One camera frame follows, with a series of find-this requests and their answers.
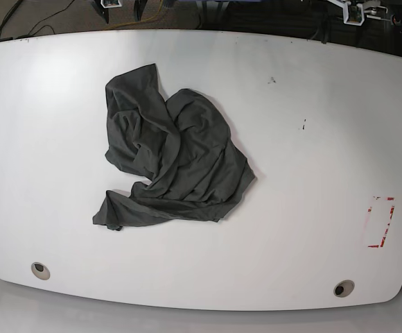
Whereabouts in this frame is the right table cable grommet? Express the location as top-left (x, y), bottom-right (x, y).
top-left (333, 280), bottom-right (355, 298)

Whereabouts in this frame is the table cable grommet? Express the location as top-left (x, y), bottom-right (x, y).
top-left (31, 262), bottom-right (51, 281)
top-left (333, 280), bottom-right (355, 298)

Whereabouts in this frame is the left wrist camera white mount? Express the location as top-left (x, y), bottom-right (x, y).
top-left (327, 0), bottom-right (389, 26)

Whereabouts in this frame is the dark grey t-shirt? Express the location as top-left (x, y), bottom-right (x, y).
top-left (93, 64), bottom-right (255, 231)

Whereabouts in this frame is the left table cable grommet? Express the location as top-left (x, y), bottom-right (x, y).
top-left (31, 262), bottom-right (51, 281)

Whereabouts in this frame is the red tape rectangle marking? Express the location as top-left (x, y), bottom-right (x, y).
top-left (362, 196), bottom-right (396, 248)

